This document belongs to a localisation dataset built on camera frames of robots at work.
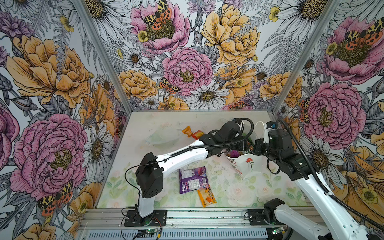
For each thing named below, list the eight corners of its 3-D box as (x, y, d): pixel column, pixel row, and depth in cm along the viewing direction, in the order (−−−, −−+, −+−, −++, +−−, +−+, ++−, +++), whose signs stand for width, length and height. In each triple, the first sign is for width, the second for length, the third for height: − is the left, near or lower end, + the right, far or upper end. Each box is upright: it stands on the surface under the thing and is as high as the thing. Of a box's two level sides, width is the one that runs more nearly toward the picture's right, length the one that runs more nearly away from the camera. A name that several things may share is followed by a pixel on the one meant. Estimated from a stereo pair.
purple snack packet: (180, 193, 83) (179, 191, 81) (179, 171, 92) (178, 169, 89) (209, 189, 85) (209, 187, 82) (205, 168, 93) (205, 165, 91)
